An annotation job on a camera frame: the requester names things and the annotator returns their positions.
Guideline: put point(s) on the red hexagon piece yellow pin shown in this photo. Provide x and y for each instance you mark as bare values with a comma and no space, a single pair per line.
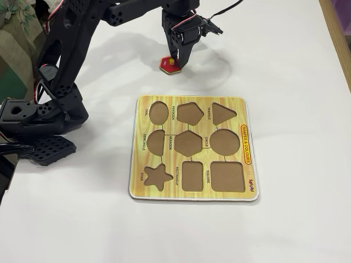
166,66

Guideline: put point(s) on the metal pole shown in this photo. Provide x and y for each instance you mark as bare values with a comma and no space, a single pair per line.
45,28

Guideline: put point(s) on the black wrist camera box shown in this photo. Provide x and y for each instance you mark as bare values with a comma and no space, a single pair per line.
212,27

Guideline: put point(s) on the wooden shape puzzle board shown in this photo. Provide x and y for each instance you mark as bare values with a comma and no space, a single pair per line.
170,126

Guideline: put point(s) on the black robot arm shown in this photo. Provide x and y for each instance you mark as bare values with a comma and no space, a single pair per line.
68,41

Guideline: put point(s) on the black grid base plate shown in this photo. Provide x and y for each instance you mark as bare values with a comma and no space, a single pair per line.
52,150

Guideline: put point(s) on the purple panel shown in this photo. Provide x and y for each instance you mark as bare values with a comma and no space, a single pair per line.
344,16

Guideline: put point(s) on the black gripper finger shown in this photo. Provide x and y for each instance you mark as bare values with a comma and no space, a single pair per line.
172,45
185,56

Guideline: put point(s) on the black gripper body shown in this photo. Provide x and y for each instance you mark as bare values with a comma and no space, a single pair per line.
184,38

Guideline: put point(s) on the floral green cushion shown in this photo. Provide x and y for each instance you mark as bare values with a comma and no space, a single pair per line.
16,54

